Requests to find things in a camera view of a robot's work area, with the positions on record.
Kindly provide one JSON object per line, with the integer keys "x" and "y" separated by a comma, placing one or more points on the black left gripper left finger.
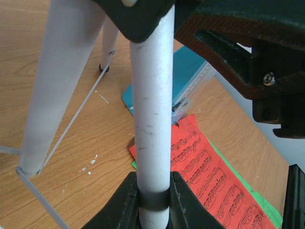
{"x": 121, "y": 211}

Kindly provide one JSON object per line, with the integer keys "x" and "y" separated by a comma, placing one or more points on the blue metronome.
{"x": 183, "y": 76}

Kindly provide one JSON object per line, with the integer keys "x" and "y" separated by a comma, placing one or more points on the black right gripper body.
{"x": 288, "y": 111}

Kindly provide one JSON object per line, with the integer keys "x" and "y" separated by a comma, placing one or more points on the black aluminium front rail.
{"x": 294, "y": 208}

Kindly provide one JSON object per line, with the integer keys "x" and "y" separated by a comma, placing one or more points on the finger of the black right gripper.
{"x": 258, "y": 46}

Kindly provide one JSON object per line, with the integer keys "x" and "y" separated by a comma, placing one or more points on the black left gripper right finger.
{"x": 186, "y": 211}

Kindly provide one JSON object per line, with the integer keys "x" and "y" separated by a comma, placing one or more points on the white music stand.
{"x": 78, "y": 82}

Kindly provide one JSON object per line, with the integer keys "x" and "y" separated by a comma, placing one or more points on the red sheet music page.
{"x": 209, "y": 186}

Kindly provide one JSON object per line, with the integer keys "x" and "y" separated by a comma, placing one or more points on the green sheet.
{"x": 250, "y": 190}

